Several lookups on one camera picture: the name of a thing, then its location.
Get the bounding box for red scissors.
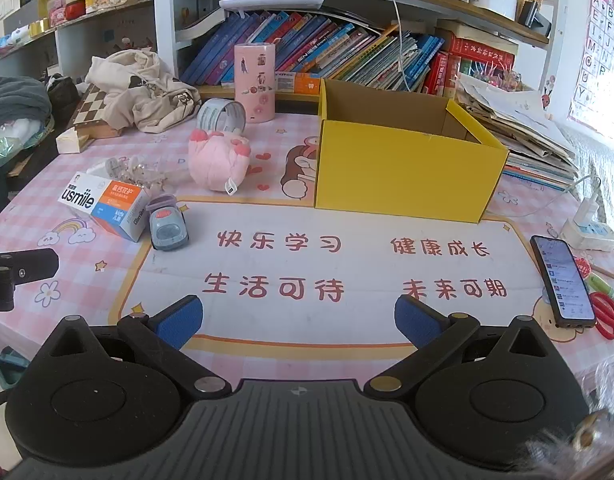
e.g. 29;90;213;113
589;292;614;340

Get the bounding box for row of books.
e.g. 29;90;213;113
181;9;443;91

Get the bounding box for red dictionary books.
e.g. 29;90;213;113
422;32;516;99

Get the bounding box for stack of papers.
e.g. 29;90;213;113
456;74;578;191

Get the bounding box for black smartphone on desk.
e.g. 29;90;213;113
530;235;596;328

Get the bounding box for blue grey toy car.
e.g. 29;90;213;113
145;194;189;252

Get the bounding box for white shelf lamp bar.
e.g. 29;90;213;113
219;0;324;12

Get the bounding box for pink cartoon desk mat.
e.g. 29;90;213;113
0;112;614;386

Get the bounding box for wooden chessboard box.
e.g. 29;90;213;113
68;86;121;140

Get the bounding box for clear tape roll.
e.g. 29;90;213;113
196;98;246;134

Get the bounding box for orange small box on shelf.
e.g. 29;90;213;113
275;72;321;96

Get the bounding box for usmile toothpaste box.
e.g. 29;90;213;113
57;172;150;242

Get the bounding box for alphabet wall poster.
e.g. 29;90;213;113
569;0;614;139

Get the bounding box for pink plush toy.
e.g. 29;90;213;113
188;128;251;196

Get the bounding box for beige cloth bag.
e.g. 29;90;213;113
84;50;201;133

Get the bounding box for white power strip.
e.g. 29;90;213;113
559;196;614;252

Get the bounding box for pink cylindrical canister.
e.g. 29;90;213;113
234;42;275;124

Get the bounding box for white charging cable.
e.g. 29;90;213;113
344;0;413;92

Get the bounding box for clear plastic crumpled wrapper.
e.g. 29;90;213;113
104;156;167;196

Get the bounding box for grey folded clothes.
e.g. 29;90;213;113
0;76;52;127

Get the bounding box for yellow cardboard box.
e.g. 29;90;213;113
315;80;509;223

